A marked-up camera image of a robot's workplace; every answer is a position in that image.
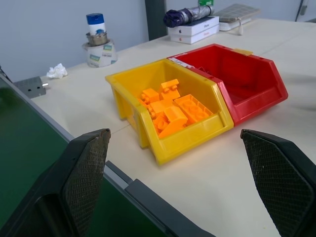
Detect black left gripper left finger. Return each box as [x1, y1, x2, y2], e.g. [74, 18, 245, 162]
[0, 128, 112, 237]

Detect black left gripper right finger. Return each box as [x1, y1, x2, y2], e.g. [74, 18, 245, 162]
[240, 128, 316, 237]

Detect green conveyor belt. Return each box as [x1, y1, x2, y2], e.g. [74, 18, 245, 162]
[0, 65, 215, 237]

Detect orange round-hole brick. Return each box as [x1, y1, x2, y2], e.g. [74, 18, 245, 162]
[152, 114, 171, 135]

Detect yellow plastic storage bin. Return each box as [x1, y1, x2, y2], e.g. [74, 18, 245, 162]
[105, 58, 235, 166]

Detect red plastic storage bin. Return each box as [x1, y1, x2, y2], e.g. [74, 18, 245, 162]
[166, 43, 289, 127]

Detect orange square plate brick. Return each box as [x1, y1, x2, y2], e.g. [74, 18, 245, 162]
[147, 99, 176, 119]

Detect orange small cube brick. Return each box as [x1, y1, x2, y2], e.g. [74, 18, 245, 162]
[141, 88, 160, 104]

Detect crumpled white tissue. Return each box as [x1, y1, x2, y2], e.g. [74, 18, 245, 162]
[46, 63, 68, 79]

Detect orange curved slope brick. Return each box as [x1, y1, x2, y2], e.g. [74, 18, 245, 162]
[158, 106, 189, 139]

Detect orange flat studded brick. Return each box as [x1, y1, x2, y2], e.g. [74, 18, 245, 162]
[173, 94, 214, 123]

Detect clear printed tape roll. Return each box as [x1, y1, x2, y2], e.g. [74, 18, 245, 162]
[81, 39, 119, 68]

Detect orange brick with pegs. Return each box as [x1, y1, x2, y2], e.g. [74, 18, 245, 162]
[158, 79, 181, 101]

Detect white bottle with blue cap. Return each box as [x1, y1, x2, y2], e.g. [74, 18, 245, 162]
[85, 13, 107, 37]

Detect white phone box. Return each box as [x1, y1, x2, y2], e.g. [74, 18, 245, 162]
[170, 24, 220, 45]
[167, 16, 220, 37]

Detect grey checked pouch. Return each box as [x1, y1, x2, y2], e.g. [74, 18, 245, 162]
[212, 3, 261, 23]

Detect folded purple grey umbrella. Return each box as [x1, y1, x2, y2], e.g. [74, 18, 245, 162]
[163, 4, 215, 27]

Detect grey metal bracket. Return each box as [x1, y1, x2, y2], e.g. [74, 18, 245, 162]
[13, 76, 49, 99]

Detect silver metal tape ring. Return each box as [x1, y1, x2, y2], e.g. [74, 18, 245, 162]
[85, 31, 109, 47]

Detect dark grey vertical post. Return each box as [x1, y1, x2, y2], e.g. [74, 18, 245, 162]
[145, 0, 171, 41]

